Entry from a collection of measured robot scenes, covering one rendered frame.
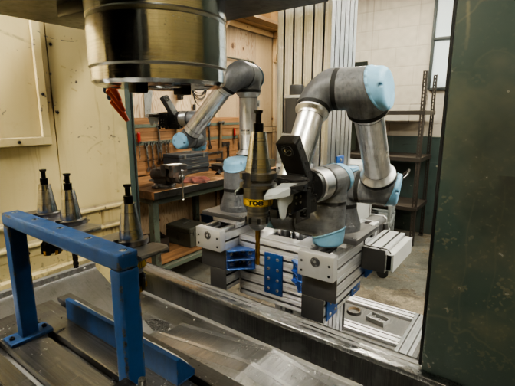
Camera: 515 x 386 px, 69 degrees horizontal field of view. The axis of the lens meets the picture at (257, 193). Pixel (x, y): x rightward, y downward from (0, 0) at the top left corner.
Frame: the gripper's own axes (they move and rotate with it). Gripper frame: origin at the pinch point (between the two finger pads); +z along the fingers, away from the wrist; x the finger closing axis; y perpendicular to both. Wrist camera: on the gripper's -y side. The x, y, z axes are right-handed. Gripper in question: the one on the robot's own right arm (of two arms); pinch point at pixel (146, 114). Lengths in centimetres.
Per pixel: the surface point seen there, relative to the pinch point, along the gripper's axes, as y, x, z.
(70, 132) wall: -1, -59, -10
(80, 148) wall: 5, -57, -11
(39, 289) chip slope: 50, -84, -8
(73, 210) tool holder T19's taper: 7, -106, -58
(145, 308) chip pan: 73, -56, -29
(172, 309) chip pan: 72, -55, -41
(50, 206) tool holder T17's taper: 8, -103, -48
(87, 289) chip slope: 55, -73, -18
